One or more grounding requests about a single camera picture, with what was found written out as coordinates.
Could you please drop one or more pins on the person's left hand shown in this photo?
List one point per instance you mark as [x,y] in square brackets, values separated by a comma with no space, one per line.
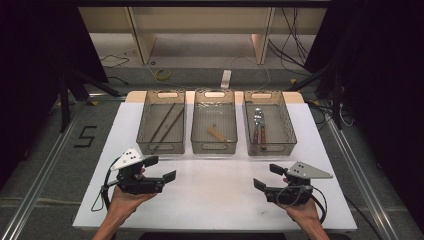
[125,203]

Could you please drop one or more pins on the dark brown chopstick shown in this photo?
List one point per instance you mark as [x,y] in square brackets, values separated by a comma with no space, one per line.
[169,126]
[162,122]

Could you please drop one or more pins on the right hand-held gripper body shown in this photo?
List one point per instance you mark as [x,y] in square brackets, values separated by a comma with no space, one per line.
[290,195]

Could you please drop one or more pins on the light wooden shelf unit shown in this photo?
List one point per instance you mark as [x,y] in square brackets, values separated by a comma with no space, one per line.
[200,20]

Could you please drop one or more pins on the white table mat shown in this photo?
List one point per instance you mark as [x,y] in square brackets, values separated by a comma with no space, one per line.
[213,206]

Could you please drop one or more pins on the white power strip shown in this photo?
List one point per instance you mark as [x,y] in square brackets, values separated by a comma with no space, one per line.
[226,79]

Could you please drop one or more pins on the aluminium floor rail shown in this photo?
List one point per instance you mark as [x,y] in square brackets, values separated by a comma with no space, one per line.
[43,170]
[360,173]

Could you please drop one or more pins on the person's right hand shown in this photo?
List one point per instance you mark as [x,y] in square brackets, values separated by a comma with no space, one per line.
[305,213]

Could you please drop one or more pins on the clear grey bin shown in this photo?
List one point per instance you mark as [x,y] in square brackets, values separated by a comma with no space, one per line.
[214,120]
[276,130]
[161,128]

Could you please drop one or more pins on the yellow tape roll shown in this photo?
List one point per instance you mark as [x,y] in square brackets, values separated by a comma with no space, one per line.
[163,74]

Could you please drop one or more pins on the black metal stand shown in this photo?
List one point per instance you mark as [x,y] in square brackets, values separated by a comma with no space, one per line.
[63,100]
[337,100]

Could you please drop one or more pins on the wooden utensil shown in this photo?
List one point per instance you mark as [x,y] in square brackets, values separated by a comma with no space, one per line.
[217,134]

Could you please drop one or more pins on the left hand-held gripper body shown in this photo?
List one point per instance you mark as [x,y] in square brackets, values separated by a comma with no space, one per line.
[140,186]

